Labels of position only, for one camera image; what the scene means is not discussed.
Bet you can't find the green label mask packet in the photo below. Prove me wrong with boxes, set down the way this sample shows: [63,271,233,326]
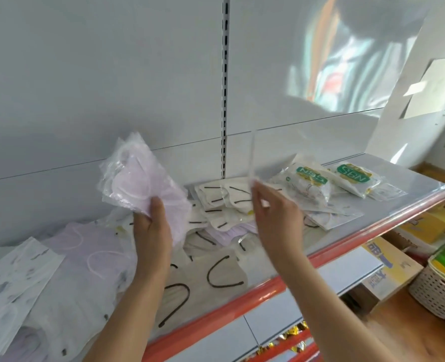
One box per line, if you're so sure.
[269,154,332,203]
[326,162,386,199]

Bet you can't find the pile of lavender masks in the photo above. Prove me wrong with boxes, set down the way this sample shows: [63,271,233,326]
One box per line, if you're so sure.
[4,218,142,362]

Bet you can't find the clear plastic shelf divider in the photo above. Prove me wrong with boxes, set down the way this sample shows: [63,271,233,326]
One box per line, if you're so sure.
[245,95,263,185]

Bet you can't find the lower shelf with red edge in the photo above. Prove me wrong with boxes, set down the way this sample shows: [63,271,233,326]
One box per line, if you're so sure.
[241,256,384,362]

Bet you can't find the printed cardboard box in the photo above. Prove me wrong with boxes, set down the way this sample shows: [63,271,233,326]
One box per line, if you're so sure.
[348,235,424,310]

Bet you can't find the yellow carton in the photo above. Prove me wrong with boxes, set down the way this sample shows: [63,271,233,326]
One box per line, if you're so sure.
[391,206,445,257]

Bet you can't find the white paper sheet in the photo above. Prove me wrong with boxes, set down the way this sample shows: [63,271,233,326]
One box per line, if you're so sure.
[401,57,445,120]

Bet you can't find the white shelf with red edge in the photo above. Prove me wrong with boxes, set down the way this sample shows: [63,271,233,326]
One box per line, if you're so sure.
[141,152,445,362]

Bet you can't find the white woven plastic basket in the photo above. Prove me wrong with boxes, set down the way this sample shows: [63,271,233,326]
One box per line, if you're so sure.
[409,255,445,320]

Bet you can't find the person's left hand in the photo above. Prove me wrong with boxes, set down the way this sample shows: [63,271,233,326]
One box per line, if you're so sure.
[133,196,173,262]

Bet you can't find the gold foil snack packets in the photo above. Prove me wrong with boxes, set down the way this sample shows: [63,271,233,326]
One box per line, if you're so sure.
[257,321,310,355]

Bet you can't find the person's right forearm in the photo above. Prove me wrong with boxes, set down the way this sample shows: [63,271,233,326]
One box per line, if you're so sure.
[269,245,409,362]

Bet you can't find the patterned white mask packet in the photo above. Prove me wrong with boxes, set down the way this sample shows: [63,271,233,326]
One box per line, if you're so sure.
[0,237,66,357]

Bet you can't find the person's left forearm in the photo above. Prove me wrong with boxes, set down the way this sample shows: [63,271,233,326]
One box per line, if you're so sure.
[82,256,174,362]

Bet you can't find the person's right hand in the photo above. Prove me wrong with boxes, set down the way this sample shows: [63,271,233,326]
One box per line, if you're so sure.
[250,179,305,262]

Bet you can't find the lavender face mask packet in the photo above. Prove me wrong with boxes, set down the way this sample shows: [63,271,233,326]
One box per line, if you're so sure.
[98,132,192,248]

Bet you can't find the small clear flat packet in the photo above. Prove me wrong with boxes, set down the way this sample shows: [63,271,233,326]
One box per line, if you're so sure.
[369,182,408,202]

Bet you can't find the pile of black-loop mask packets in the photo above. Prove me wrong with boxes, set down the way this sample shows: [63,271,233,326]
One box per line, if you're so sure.
[106,176,365,329]

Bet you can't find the slotted metal shelf upright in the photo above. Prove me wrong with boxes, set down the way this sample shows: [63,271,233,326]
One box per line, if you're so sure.
[220,0,232,178]

